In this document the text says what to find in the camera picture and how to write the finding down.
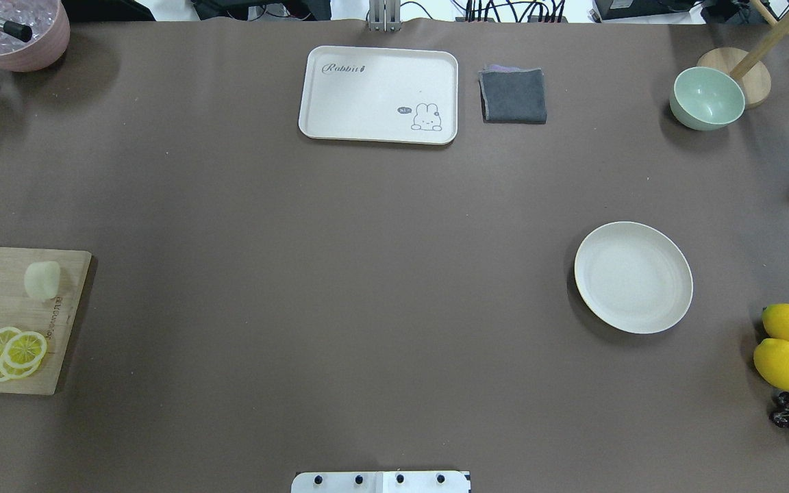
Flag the cream rabbit tray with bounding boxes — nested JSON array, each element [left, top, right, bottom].
[[298, 46, 458, 144]]

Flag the grey folded cloth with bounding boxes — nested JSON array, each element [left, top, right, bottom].
[[479, 65, 548, 124]]

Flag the cream round plate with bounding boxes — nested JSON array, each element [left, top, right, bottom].
[[574, 221, 693, 335]]

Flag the mint green bowl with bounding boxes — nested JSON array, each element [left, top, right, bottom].
[[669, 66, 747, 131]]

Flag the wooden cutting board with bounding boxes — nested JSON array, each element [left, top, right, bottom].
[[0, 247, 92, 395]]

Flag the wooden mug tree stand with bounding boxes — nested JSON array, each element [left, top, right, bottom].
[[697, 1, 789, 109]]

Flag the lemon slices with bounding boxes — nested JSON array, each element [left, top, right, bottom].
[[0, 327, 48, 383]]

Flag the lower yellow lemon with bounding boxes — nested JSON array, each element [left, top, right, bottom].
[[753, 338, 789, 391]]

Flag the pink bowl of ice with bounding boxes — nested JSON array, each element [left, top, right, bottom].
[[0, 1, 70, 73]]

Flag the dark cherries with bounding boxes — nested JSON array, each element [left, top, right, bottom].
[[769, 391, 789, 429]]

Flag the aluminium frame post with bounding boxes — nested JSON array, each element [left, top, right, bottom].
[[367, 0, 403, 32]]

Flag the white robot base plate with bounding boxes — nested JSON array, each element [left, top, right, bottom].
[[290, 470, 472, 492]]

